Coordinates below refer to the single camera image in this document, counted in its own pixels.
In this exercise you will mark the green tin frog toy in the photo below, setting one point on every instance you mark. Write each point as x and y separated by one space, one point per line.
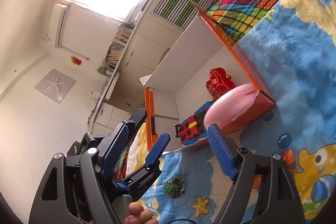
172 188

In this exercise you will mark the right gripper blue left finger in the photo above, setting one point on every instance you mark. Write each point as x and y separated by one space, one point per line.
55 200

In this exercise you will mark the cartoon sea blanket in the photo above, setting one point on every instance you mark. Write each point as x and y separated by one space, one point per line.
283 99

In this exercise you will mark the white desk cabinet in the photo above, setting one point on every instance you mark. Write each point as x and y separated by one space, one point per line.
150 39

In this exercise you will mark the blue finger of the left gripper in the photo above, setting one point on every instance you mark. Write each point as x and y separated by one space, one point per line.
157 150
136 120

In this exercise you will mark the person left hand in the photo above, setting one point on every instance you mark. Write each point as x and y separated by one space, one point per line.
140 215

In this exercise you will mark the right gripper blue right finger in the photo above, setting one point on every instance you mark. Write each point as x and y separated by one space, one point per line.
278 200

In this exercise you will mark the red embroidered tassel pouch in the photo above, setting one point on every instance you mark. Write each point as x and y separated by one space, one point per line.
219 83

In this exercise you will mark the pink round toy case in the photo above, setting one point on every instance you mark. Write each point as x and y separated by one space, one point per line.
230 106

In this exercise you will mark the striped radiator cover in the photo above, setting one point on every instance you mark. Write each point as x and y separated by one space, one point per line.
179 13

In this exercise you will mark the orange cardboard shoe box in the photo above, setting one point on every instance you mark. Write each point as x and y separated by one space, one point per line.
177 87

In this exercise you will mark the blue red toy car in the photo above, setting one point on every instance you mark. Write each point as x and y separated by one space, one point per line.
192 129

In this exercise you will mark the row of books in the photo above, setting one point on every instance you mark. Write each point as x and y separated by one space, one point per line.
117 47

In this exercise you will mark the red wall ornament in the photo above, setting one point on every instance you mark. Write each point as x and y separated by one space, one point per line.
76 61

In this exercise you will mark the orange striped shrimp toy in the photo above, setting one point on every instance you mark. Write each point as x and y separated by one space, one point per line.
289 158

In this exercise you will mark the starfish wall picture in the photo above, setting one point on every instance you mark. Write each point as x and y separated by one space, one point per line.
55 85

